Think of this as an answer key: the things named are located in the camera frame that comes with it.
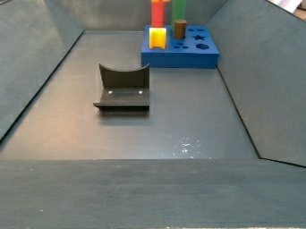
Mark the black curved regrasp stand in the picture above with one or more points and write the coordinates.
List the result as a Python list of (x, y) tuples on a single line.
[(126, 88)]

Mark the blue foam shape board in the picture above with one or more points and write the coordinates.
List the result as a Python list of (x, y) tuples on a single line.
[(193, 52)]

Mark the red square block peg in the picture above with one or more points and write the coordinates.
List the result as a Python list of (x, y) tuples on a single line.
[(158, 12)]

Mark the yellow curved-top block peg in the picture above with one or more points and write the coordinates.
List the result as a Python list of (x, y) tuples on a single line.
[(157, 37)]

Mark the dark brown cylinder peg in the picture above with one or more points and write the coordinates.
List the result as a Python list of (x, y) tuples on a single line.
[(180, 29)]

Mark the green cylinder peg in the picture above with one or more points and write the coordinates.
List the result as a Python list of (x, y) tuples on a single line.
[(180, 6)]

